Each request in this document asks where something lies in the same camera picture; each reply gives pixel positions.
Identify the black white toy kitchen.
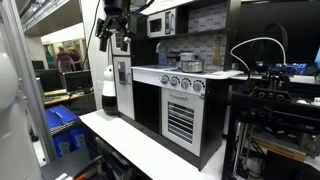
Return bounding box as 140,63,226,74
108,0,244,172

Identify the gray aluminium frame post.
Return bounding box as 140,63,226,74
0,0,58,163

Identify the white cable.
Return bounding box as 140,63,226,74
229,36,288,73

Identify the black computer monitor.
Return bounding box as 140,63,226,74
63,69,94,94
31,60,46,71
34,68,64,93

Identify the small white plastic part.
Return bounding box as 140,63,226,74
295,98,311,106

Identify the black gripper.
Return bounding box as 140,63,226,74
94,0,133,53

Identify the gray toy pot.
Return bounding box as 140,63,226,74
179,50,197,63

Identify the large black screen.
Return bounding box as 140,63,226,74
237,0,320,66

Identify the black cable loop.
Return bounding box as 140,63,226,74
263,22,290,68

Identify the white fridge door with dispenser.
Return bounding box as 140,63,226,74
112,55,135,120

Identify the wooden board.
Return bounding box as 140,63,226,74
252,135,308,163

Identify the black clamp with orange handle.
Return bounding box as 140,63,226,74
54,154,104,180

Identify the gray overhead tray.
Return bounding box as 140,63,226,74
19,0,84,37

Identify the blue box with green label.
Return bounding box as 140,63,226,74
52,133,74,158
69,125,90,152

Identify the white striped toy oven door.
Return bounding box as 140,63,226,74
161,87,205,158

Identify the wooden office desk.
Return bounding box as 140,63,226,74
42,88,96,108

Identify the wooden spatula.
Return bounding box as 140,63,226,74
212,35,223,67

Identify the plain blue storage box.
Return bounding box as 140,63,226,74
49,104,80,125
44,108,65,131

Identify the blue electronics mount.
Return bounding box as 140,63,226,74
256,62,316,76

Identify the silver toy pot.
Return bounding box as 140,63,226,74
180,59,205,74

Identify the person in maroon shirt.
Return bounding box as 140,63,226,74
54,45,76,73

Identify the person with yellow cap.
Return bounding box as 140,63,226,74
68,46,83,71

